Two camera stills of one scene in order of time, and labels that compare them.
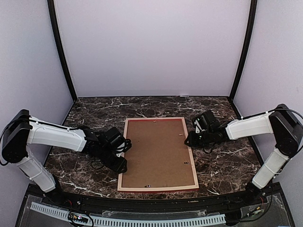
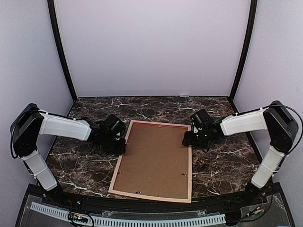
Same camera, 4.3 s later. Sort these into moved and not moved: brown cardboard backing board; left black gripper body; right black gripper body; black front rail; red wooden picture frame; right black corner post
Moved: red wooden picture frame; brown cardboard backing board; left black gripper body
Not moved: black front rail; right black gripper body; right black corner post
